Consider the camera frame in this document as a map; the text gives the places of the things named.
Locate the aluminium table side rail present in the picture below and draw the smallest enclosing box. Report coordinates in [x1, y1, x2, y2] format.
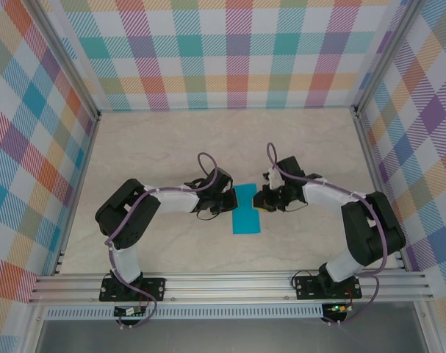
[353, 106, 411, 273]
[50, 112, 103, 277]

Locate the aluminium frame post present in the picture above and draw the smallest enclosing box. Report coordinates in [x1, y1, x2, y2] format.
[353, 0, 428, 117]
[26, 0, 103, 122]

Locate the aluminium frame leg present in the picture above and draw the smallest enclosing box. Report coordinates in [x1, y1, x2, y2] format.
[415, 303, 442, 353]
[22, 304, 44, 353]

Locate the slotted grey cable duct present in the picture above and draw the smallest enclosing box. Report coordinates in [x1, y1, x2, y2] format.
[42, 307, 330, 321]

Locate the small black circuit board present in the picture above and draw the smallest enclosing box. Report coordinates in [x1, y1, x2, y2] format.
[113, 307, 147, 317]

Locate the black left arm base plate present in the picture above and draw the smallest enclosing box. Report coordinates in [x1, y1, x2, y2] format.
[98, 276, 168, 303]

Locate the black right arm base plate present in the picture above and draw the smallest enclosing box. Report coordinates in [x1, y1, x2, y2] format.
[293, 275, 363, 302]

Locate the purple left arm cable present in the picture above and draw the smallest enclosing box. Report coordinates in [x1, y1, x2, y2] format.
[104, 152, 223, 329]

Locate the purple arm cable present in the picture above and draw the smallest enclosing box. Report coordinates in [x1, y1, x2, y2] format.
[104, 152, 223, 329]
[265, 142, 391, 327]

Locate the circuit board with green light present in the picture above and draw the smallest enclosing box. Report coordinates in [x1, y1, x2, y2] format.
[327, 303, 354, 315]

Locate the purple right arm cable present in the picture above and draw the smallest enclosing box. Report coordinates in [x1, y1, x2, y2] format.
[265, 142, 391, 327]

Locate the aluminium mounting rail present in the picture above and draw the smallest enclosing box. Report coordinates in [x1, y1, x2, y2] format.
[26, 270, 436, 305]

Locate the black round cable mount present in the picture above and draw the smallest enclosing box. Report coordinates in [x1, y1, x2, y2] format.
[115, 316, 143, 330]

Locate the blue paper sheet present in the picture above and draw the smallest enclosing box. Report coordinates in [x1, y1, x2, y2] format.
[231, 183, 262, 235]

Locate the grey metal shelf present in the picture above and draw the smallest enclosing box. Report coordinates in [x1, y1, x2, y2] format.
[35, 318, 429, 353]

